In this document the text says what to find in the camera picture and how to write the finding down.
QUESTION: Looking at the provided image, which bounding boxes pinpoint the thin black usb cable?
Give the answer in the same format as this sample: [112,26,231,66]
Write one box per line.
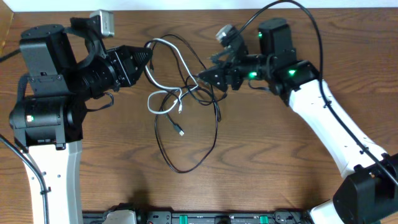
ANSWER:
[149,33,222,174]

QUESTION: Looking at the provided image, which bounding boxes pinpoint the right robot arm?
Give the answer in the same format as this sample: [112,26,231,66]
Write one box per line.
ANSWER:
[199,18,397,223]

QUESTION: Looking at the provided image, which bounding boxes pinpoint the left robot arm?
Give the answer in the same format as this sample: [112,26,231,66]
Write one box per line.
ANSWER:
[9,16,152,223]

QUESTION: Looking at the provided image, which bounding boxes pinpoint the cardboard side panel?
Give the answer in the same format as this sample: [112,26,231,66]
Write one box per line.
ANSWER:
[0,0,14,55]

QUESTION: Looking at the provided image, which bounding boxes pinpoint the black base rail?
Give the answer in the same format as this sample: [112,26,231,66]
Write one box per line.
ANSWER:
[83,203,312,224]

